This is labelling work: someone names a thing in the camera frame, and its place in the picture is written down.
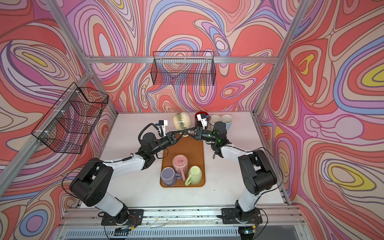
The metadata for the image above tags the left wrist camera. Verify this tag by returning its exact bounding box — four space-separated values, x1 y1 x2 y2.
155 120 168 138

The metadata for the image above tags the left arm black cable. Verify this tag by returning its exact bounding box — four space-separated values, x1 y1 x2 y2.
137 122 160 143

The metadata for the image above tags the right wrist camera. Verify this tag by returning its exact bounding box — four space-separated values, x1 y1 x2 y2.
196 113 208 130

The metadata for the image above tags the light blue mug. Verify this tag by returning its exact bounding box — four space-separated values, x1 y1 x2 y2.
221 115 233 130

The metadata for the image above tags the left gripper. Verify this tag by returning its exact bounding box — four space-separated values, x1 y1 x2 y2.
148 132 185 158

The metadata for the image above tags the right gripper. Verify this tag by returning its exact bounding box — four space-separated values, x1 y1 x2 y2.
184 126 219 143

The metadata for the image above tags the light green mug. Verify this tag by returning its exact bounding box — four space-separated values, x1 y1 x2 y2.
185 166 203 186

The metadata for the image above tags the brown wooden tray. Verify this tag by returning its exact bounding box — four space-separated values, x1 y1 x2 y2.
162 137 206 188

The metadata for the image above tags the pink mug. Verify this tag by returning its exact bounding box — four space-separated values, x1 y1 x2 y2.
172 155 188 181

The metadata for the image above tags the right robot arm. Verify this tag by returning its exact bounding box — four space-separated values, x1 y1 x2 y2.
181 122 278 220

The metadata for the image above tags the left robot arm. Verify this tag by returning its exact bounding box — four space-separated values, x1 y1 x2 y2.
70 131 185 225

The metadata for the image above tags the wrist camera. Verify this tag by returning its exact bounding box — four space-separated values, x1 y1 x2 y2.
155 120 168 138
196 113 208 130

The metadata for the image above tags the black wire basket left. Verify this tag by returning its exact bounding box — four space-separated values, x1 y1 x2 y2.
31 83 109 154

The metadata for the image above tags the purple mug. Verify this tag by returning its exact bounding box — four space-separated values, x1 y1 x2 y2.
161 167 182 187

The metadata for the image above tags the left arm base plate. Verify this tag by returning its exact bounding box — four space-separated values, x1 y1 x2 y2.
98 209 144 227

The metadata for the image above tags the black wire basket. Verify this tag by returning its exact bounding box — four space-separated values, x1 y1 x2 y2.
151 51 216 86
31 83 109 154

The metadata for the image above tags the black patterned mug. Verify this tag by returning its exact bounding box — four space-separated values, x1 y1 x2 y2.
195 112 209 129

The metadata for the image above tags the beige speckled mug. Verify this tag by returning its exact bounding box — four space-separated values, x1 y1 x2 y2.
173 112 192 131

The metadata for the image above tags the aluminium mounting rail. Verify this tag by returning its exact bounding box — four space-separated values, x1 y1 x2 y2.
59 204 306 228

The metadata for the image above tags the black wire basket back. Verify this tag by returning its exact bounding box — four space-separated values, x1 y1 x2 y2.
151 51 216 86

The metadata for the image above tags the white mug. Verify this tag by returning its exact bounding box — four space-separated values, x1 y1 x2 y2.
209 115 222 131

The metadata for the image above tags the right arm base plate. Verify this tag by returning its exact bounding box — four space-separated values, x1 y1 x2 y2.
217 208 263 226

